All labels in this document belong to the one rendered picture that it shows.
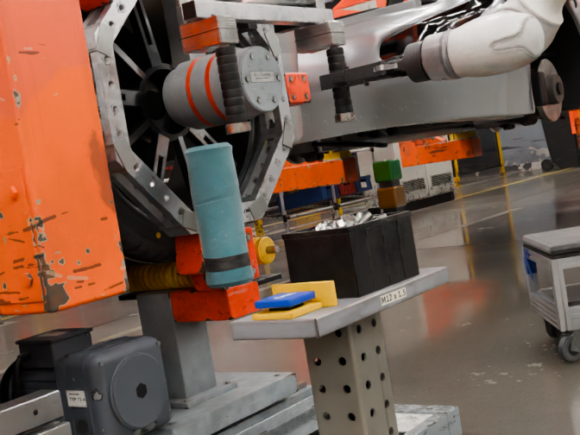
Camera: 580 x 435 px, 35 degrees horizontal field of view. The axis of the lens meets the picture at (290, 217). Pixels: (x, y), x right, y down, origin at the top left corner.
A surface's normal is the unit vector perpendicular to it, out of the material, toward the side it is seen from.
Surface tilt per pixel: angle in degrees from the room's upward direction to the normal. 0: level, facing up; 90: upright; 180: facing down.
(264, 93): 90
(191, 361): 90
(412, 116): 105
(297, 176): 90
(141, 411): 90
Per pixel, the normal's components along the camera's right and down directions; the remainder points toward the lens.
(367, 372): 0.79, -0.10
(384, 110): -0.37, 0.45
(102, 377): 0.51, -0.04
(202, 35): -0.59, 0.14
